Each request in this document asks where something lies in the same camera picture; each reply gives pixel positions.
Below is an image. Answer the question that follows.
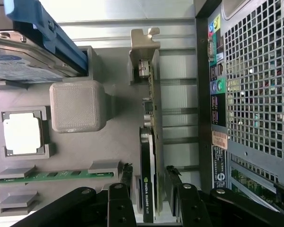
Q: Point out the green RAM stick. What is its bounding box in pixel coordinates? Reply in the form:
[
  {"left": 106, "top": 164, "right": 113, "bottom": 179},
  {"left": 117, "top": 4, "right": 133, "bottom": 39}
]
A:
[{"left": 0, "top": 171, "right": 114, "bottom": 184}]

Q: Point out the hard disk with blue caddy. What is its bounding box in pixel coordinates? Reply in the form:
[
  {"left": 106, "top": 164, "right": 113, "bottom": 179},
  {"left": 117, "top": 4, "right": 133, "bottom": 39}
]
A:
[{"left": 0, "top": 0, "right": 89, "bottom": 83}]

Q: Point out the CPU with metal lid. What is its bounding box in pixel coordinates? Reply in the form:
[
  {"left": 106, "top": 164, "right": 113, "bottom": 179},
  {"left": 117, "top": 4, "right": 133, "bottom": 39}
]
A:
[{"left": 3, "top": 112, "right": 44, "bottom": 156}]

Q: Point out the open grey PC case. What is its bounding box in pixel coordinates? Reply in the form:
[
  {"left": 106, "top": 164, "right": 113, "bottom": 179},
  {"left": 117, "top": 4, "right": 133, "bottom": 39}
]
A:
[{"left": 195, "top": 0, "right": 284, "bottom": 227}]

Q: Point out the orange service tag sticker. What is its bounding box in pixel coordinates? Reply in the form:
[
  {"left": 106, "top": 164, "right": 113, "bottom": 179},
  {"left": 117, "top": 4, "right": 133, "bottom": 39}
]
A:
[{"left": 212, "top": 131, "right": 228, "bottom": 150}]

